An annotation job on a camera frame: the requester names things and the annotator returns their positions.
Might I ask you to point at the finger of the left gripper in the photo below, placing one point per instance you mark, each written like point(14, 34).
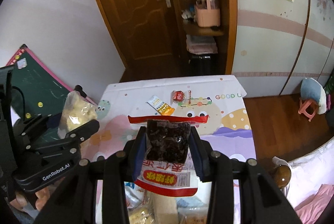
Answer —
point(82, 133)

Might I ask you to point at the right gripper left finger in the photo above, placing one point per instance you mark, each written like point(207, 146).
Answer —
point(138, 152)

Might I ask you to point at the white pink bedding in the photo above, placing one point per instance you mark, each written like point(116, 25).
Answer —
point(311, 186)

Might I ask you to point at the white oat bar packet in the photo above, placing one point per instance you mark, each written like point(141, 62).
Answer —
point(165, 209)

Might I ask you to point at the stack of folded cloths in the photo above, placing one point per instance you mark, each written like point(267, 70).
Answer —
point(201, 44)

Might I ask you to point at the green chalkboard pink frame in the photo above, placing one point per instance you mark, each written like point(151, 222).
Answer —
point(38, 97)

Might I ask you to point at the white plastic tray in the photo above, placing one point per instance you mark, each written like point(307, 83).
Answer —
point(146, 207)

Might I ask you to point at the wooden corner shelf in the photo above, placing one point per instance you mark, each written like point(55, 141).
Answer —
point(207, 30)

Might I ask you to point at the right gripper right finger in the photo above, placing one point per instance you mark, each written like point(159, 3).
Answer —
point(200, 151)

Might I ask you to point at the pink storage basket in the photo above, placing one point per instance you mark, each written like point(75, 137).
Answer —
point(207, 13)

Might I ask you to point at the blue white plush cushion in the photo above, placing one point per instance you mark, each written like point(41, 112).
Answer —
point(312, 89)

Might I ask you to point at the small red round candy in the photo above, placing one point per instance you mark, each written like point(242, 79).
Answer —
point(178, 97)

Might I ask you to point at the person's left hand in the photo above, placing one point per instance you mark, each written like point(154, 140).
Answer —
point(36, 201)

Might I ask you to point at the cartoon patterned tablecloth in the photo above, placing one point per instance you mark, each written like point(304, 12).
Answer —
point(228, 129)

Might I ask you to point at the wooden bed post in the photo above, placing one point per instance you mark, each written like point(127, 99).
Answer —
point(281, 173)

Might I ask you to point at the pink plastic stool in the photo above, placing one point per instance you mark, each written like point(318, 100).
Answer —
point(308, 108)

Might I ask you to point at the small yellow white sachet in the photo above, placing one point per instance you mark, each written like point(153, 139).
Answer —
point(160, 106)

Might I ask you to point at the brown wooden door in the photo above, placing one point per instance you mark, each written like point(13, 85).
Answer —
point(145, 34)

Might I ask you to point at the floral sliding wardrobe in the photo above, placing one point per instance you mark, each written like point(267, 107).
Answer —
point(280, 42)

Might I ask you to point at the yellow puffs snack bag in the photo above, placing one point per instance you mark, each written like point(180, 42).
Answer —
point(76, 112)

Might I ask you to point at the red dark snack packet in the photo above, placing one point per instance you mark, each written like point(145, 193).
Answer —
point(167, 168)

